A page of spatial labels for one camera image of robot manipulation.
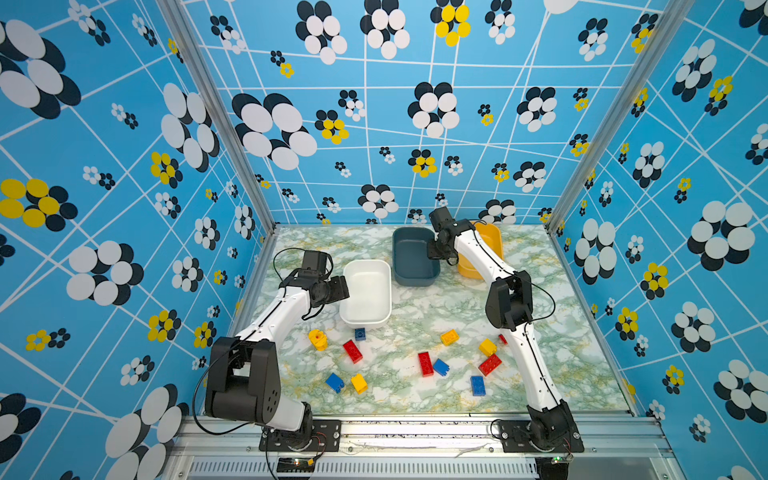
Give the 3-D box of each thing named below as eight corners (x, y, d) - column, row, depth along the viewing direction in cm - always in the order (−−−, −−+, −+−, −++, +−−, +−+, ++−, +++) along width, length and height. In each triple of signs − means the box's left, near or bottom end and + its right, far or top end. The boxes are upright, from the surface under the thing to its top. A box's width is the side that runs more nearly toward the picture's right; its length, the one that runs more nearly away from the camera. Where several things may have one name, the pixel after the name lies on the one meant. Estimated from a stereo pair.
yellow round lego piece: (307, 339, 92) (305, 335, 90) (318, 329, 94) (316, 325, 92) (321, 353, 89) (319, 350, 87) (332, 342, 91) (330, 339, 89)
